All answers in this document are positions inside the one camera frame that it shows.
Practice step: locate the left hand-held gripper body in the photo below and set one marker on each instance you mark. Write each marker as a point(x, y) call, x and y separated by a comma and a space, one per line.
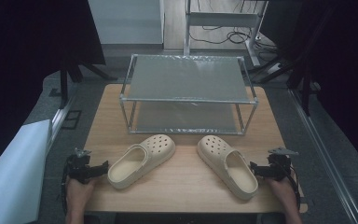
point(78, 169)

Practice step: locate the black stand legs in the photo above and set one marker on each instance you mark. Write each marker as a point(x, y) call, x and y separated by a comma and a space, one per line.
point(64, 87)
point(304, 87)

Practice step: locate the cream clog shoe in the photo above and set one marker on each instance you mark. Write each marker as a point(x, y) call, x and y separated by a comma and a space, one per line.
point(143, 161)
point(227, 165)

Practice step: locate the grey two-tier shoe rack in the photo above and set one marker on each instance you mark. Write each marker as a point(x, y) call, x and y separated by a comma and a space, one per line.
point(186, 81)

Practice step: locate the white metal desk frame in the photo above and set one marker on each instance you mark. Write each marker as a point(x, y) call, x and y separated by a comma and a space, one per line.
point(222, 19)

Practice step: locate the black curtain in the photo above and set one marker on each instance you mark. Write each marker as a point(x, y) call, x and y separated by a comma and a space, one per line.
point(21, 62)
point(345, 62)

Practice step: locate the person's right hand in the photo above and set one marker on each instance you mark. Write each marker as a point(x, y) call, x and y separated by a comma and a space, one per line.
point(281, 193)

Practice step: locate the aluminium floor rail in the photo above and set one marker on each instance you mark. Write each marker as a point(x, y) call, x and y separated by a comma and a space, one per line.
point(59, 119)
point(326, 149)

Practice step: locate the person's left hand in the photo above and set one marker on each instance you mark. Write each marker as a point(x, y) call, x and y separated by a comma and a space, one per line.
point(78, 194)

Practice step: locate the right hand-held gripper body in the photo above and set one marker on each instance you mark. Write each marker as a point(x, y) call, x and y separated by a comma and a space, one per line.
point(279, 166)

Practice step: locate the white foam board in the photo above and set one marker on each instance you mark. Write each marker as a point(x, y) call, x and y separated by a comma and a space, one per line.
point(12, 174)

